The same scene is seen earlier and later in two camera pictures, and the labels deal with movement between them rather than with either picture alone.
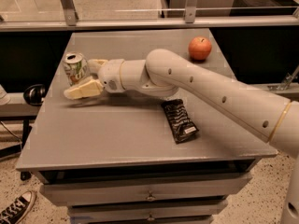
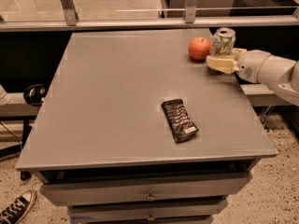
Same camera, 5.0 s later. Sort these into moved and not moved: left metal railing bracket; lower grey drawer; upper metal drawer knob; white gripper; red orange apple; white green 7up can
Moved: white gripper; white green 7up can
Not moved: left metal railing bracket; lower grey drawer; red orange apple; upper metal drawer knob
